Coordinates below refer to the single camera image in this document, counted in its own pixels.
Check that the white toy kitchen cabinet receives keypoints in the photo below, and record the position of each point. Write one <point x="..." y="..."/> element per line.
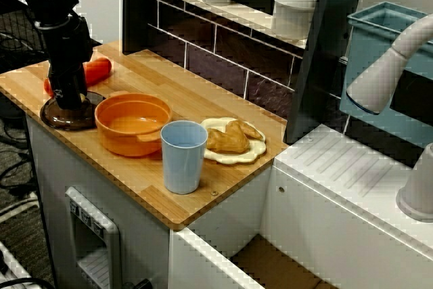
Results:
<point x="142" y="221"/>

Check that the orange toy pot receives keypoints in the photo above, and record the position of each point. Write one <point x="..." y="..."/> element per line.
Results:
<point x="132" y="140"/>

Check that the teal plastic bin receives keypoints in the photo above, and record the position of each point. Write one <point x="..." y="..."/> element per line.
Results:
<point x="372" y="38"/>

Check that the dark gray upright post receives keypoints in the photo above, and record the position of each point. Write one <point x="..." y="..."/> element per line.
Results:
<point x="318" y="65"/>

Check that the brown lid with yellow knob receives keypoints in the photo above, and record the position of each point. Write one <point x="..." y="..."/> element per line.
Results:
<point x="67" y="120"/>

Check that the large white lidded jar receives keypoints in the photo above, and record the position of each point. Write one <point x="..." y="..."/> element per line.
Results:
<point x="292" y="15"/>

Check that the silver aluminium frame rail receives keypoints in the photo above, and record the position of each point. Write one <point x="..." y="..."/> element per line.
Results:
<point x="10" y="268"/>

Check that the orange-red toy sausage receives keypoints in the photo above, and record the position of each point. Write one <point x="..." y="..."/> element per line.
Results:
<point x="98" y="70"/>

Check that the brown toy chicken wing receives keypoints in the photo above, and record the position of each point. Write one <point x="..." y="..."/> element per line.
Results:
<point x="226" y="141"/>

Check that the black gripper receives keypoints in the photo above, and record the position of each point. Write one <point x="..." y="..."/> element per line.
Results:
<point x="67" y="48"/>

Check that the cream flower-shaped plate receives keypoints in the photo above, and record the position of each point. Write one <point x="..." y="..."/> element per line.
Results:
<point x="236" y="157"/>

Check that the white toy sink unit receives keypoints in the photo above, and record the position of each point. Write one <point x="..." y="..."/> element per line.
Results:
<point x="321" y="184"/>

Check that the gray toy faucet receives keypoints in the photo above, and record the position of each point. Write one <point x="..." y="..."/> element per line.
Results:
<point x="375" y="76"/>

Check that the beige tiled shelf ledge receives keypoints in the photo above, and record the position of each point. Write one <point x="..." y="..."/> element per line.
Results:
<point x="253" y="15"/>

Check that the gray appliance door panel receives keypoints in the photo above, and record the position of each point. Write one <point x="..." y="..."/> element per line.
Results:
<point x="113" y="235"/>

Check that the dark tile backsplash panel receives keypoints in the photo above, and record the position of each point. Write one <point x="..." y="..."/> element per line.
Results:
<point x="230" y="48"/>

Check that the light blue plastic cup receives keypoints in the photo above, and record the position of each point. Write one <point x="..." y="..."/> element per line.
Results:
<point x="182" y="167"/>

